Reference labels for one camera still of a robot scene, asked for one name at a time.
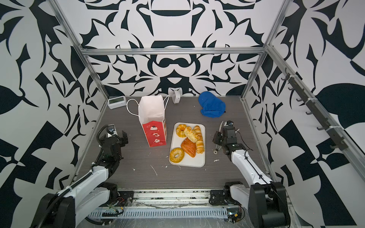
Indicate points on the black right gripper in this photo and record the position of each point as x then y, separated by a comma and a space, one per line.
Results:
217, 136

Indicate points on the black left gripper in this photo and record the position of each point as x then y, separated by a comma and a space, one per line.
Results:
123, 139

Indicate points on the brown triangular fake pastry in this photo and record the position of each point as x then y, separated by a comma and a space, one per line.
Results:
189, 147

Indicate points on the pale twisted fake bread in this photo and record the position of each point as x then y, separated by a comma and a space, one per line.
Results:
191, 134

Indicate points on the red white paper bag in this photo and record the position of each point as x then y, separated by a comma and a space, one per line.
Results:
151, 115

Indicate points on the yellow fake bread bun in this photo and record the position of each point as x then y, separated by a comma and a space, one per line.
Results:
180, 130

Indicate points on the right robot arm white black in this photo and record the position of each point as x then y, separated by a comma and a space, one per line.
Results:
265, 200

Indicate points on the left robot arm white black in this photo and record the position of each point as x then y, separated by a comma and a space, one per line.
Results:
68, 207

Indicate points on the white plastic tray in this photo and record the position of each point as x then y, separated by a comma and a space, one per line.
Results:
199, 160

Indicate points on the blue cap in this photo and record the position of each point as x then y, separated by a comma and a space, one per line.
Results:
212, 106

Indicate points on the white digital clock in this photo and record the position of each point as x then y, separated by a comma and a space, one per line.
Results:
117, 102

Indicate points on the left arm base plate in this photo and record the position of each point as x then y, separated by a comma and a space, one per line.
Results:
124, 198

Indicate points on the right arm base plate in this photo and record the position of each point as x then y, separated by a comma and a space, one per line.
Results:
219, 198

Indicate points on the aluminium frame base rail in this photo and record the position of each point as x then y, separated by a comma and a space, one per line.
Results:
176, 197

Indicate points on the grey wall hook rail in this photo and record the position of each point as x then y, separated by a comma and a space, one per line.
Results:
317, 110

